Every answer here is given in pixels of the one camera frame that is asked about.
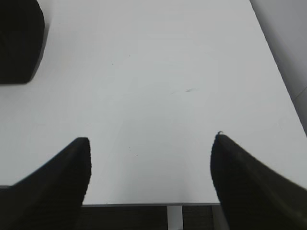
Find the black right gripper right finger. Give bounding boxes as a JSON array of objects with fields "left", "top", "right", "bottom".
[{"left": 210, "top": 132, "right": 307, "bottom": 230}]

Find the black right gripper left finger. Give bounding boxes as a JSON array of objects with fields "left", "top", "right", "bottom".
[{"left": 0, "top": 138, "right": 92, "bottom": 230}]

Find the black canvas tote bag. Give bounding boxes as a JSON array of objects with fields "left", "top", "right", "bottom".
[{"left": 0, "top": 0, "right": 45, "bottom": 84}]

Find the white table leg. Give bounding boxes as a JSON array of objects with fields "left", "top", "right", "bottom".
[{"left": 167, "top": 206, "right": 183, "bottom": 230}]

